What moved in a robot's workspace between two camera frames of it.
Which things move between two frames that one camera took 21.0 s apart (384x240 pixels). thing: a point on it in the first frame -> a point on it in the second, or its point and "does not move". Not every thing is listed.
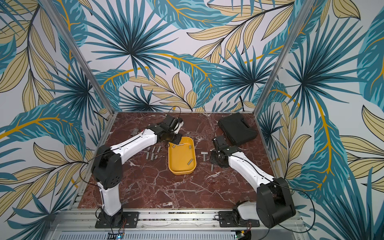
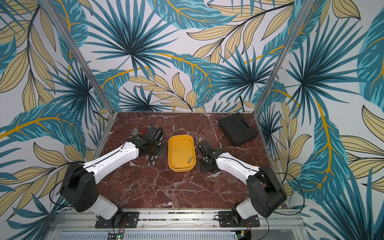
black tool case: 237,129 does not move
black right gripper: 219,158 -> 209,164
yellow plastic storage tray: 182,157 does not move
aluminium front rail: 80,224 does not move
